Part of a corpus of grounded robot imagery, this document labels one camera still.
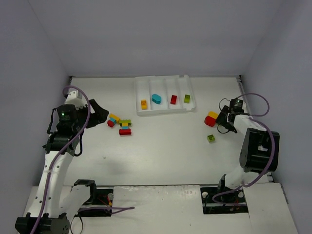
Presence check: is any lime green small lego brick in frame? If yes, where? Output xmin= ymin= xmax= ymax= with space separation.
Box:
xmin=207 ymin=134 xmax=215 ymax=143

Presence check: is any red curved lego brick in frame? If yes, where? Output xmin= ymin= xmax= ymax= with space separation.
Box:
xmin=170 ymin=95 xmax=177 ymax=105

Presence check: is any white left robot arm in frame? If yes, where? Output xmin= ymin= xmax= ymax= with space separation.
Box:
xmin=15 ymin=97 xmax=109 ymax=234

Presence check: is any white divided sorting tray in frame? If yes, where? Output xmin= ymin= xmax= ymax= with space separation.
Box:
xmin=135 ymin=75 xmax=196 ymax=116

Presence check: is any long lime green lego brick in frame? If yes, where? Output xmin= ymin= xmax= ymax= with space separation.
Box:
xmin=119 ymin=119 xmax=132 ymax=126

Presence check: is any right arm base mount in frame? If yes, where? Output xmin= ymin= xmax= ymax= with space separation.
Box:
xmin=200 ymin=187 xmax=249 ymax=215

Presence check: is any red rounded lego brick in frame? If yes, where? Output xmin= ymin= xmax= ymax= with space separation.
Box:
xmin=204 ymin=116 xmax=216 ymax=127

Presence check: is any yellow rounded lego brick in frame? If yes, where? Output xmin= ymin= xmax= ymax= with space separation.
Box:
xmin=208 ymin=111 xmax=218 ymax=119

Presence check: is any long yellow lego brick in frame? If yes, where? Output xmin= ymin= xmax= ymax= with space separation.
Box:
xmin=109 ymin=114 xmax=120 ymax=121

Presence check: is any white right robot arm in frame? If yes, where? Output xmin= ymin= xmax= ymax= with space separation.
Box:
xmin=216 ymin=97 xmax=280 ymax=193

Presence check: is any lime green square lego brick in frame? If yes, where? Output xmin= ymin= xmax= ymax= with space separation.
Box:
xmin=184 ymin=94 xmax=191 ymax=104

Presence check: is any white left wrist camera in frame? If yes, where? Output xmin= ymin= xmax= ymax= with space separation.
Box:
xmin=65 ymin=91 xmax=85 ymax=110

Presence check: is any yellow curved lego brick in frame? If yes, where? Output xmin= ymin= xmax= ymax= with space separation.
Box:
xmin=141 ymin=99 xmax=148 ymax=110

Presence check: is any teal rounded lego brick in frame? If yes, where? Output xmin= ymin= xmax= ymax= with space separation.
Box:
xmin=151 ymin=94 xmax=162 ymax=104

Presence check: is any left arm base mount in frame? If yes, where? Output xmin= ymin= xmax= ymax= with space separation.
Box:
xmin=71 ymin=179 xmax=114 ymax=217

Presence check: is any small red lego brick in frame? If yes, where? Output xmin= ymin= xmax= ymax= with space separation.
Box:
xmin=107 ymin=120 xmax=116 ymax=128

